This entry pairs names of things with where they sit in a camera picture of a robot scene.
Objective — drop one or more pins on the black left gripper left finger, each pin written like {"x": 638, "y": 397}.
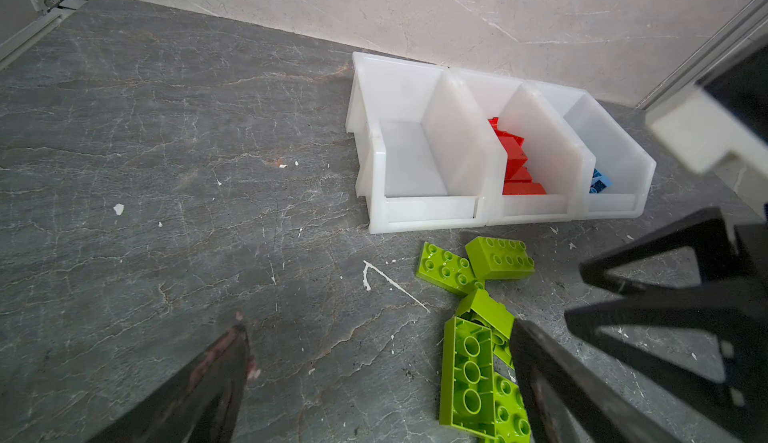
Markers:
{"x": 200, "y": 403}

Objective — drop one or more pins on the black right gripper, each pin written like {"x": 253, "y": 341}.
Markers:
{"x": 705, "y": 345}

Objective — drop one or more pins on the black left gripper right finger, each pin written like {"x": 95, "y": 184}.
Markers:
{"x": 558, "y": 390}

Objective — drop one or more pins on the green lego brick small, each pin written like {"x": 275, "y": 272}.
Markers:
{"x": 509, "y": 419}

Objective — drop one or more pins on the green lego brick long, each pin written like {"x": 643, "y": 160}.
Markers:
{"x": 479, "y": 307}

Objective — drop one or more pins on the green lego brick top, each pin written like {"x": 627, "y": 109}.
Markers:
{"x": 499, "y": 259}

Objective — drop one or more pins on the red lego brick square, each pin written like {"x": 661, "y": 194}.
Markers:
{"x": 510, "y": 143}

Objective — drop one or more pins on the red lego brick long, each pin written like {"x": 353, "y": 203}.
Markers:
{"x": 523, "y": 188}

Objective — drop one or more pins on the red lego brick corner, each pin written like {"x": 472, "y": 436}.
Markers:
{"x": 517, "y": 173}

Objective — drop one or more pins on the white right plastic bin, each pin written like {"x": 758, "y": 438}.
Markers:
{"x": 617, "y": 155}

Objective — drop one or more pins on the white plastic bin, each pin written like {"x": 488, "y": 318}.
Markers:
{"x": 428, "y": 159}
{"x": 557, "y": 158}
{"x": 617, "y": 155}

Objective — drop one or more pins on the white middle plastic bin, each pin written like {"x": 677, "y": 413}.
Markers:
{"x": 557, "y": 158}

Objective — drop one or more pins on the white left plastic bin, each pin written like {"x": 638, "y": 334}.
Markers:
{"x": 428, "y": 159}

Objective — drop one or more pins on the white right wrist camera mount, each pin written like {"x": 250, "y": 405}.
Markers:
{"x": 700, "y": 132}

